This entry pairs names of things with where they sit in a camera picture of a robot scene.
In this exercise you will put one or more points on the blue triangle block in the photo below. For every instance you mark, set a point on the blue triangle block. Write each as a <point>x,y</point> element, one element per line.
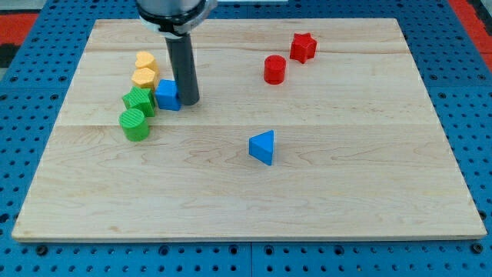
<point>261,147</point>

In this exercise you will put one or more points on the light wooden board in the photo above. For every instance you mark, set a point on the light wooden board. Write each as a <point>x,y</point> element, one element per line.
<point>359,152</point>

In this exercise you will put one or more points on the red cylinder block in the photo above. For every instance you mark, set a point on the red cylinder block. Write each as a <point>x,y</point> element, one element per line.
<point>274,69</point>

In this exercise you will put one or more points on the blue cube block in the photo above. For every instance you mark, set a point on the blue cube block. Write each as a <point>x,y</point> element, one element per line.
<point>166,95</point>

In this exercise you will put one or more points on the red star block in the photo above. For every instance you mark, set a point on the red star block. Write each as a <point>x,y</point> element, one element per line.
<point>303,47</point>

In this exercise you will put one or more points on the green cylinder block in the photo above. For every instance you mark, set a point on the green cylinder block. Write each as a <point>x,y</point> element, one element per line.
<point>134,125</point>

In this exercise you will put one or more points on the grey cylindrical pointer rod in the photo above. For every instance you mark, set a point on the grey cylindrical pointer rod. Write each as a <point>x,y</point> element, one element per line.
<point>182,62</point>

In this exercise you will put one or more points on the green star block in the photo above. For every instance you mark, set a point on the green star block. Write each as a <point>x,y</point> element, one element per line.
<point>142,99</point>

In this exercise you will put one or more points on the yellow pentagon block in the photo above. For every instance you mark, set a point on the yellow pentagon block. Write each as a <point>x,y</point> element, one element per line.
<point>144,78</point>

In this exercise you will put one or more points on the yellow heart block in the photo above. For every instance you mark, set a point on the yellow heart block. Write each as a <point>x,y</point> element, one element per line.
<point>146,60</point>

